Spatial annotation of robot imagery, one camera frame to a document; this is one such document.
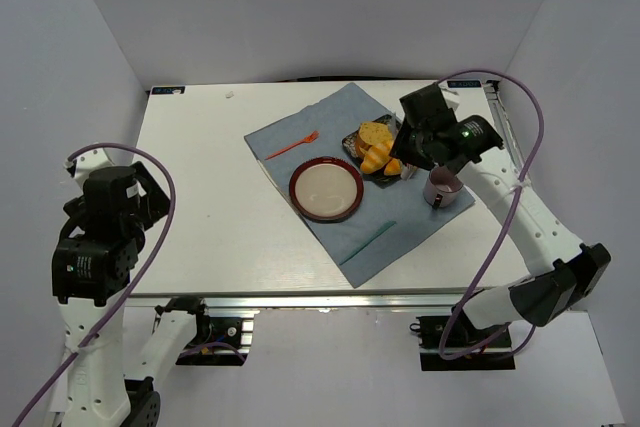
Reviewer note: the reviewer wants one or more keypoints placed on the blue label sticker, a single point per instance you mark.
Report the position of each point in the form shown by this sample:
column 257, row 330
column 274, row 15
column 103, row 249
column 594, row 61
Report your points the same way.
column 464, row 83
column 167, row 90

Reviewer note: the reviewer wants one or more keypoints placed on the seeded bread slice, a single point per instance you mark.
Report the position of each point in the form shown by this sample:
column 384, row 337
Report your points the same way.
column 371, row 134

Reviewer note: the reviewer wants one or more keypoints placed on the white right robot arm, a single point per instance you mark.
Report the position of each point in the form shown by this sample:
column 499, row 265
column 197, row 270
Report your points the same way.
column 562, row 268

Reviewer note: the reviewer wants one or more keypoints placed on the blue-grey cloth placemat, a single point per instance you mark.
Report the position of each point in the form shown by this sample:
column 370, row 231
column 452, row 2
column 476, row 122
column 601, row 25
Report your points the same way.
column 335, row 117

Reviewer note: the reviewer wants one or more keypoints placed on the teal plastic knife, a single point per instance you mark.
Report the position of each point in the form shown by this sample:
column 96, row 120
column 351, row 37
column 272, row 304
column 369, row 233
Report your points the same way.
column 379, row 232

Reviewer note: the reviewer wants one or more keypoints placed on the striped bread roll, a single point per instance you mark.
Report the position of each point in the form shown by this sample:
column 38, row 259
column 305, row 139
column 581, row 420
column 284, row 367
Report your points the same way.
column 393, row 168
column 376, row 157

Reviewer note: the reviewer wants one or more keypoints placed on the metal tongs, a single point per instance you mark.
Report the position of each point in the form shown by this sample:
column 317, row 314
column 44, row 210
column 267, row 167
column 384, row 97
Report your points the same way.
column 407, row 172

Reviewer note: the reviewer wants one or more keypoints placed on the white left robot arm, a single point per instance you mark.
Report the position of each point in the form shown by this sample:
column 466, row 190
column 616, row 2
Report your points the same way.
column 98, row 247

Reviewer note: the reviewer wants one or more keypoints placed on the lilac mug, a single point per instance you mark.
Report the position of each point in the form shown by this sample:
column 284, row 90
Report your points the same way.
column 441, row 187

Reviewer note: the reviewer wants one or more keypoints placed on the blue label sticker left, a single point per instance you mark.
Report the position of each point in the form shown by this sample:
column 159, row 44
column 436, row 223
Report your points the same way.
column 167, row 90

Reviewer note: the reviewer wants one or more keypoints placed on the round red-rimmed plate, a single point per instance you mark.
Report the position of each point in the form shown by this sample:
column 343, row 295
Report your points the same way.
column 326, row 189

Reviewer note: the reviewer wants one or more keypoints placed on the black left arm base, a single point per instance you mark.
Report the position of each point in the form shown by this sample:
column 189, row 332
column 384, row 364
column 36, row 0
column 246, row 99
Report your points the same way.
column 217, row 337

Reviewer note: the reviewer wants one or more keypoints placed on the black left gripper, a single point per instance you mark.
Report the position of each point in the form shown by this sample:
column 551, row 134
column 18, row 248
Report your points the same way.
column 151, row 192

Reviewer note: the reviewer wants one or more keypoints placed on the blue label sticker right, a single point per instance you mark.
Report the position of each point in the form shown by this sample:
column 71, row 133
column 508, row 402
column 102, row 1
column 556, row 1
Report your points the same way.
column 464, row 83

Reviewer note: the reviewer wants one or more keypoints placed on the aluminium table edge rail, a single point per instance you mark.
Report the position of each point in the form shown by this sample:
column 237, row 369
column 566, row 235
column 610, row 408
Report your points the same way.
column 334, row 301

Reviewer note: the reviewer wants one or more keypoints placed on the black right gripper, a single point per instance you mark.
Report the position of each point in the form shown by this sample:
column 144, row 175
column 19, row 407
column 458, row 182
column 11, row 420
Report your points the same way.
column 405, row 145

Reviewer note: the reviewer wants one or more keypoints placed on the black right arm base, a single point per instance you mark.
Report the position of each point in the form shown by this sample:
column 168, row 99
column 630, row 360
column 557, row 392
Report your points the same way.
column 495, row 356

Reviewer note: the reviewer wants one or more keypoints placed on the orange plastic fork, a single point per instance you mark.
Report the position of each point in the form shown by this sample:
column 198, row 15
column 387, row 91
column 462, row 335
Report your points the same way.
column 306, row 140

